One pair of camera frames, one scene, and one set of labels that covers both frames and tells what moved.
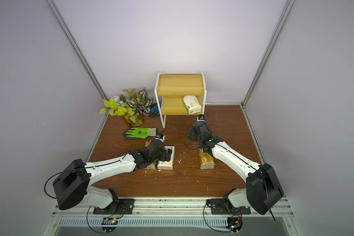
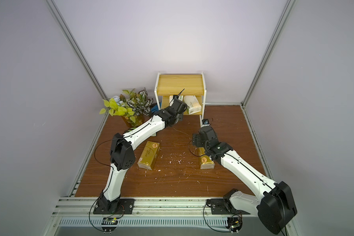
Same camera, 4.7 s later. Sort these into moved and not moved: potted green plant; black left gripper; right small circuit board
Moved: black left gripper
Not moved: potted green plant; right small circuit board
